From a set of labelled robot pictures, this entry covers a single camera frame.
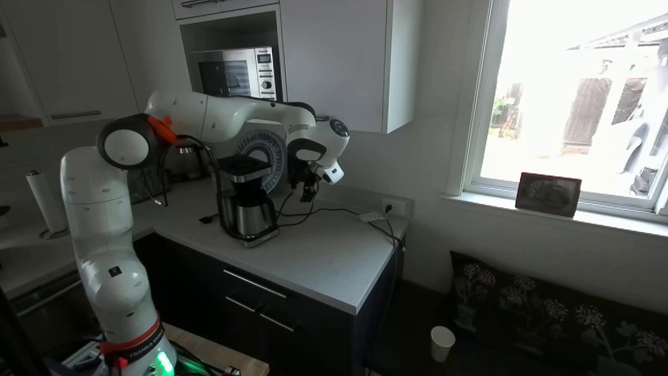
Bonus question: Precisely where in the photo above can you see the dark floral sofa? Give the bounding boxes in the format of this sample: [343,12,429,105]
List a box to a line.
[446,248,668,376]

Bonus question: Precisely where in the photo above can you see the short silver drawer handle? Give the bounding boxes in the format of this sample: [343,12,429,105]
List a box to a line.
[222,295,259,316]
[257,311,295,333]

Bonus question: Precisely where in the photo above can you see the black coffee maker cable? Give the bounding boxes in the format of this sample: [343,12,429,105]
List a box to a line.
[275,186,407,336]

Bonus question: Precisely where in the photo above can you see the white wall outlet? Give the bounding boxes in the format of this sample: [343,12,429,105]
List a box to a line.
[379,195,408,219]

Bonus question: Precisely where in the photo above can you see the white framed window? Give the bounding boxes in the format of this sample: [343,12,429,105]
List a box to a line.
[461,0,668,225]

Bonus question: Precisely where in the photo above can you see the small dark picture frame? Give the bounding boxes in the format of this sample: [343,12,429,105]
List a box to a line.
[516,170,585,219]

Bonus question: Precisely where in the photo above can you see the blue patterned decorative plate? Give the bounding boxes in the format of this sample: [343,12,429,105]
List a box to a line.
[234,131,290,198]

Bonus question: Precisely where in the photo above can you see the white paper towel roll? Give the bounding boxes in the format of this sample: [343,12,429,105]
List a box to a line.
[24,168,71,240]

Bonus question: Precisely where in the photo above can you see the dark under-counter appliance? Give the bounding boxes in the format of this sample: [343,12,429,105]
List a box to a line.
[13,269,90,357]

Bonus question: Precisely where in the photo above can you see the dark lower drawer cabinet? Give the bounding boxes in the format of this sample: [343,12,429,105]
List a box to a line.
[133,232,404,376]

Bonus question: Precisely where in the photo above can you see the white paper cup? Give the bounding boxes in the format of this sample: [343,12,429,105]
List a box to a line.
[428,323,456,365]

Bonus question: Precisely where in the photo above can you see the wooden wall shelf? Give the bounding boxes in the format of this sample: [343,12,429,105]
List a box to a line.
[0,115,45,134]

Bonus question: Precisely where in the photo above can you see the long silver drawer handle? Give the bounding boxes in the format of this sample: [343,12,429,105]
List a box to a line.
[221,267,288,301]

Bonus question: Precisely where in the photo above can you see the wooden robot platform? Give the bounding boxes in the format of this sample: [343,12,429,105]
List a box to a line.
[163,322,270,376]

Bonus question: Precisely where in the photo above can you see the stainless steel microwave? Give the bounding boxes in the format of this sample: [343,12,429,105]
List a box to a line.
[186,45,281,101]

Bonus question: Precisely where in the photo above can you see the white wall cabinet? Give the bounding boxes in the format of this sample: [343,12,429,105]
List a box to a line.
[0,0,423,135]

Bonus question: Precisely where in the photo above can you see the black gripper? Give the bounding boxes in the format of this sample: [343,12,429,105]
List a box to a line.
[290,161,323,205]

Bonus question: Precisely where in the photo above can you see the black steel coffee maker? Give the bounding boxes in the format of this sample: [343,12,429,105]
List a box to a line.
[213,152,281,251]

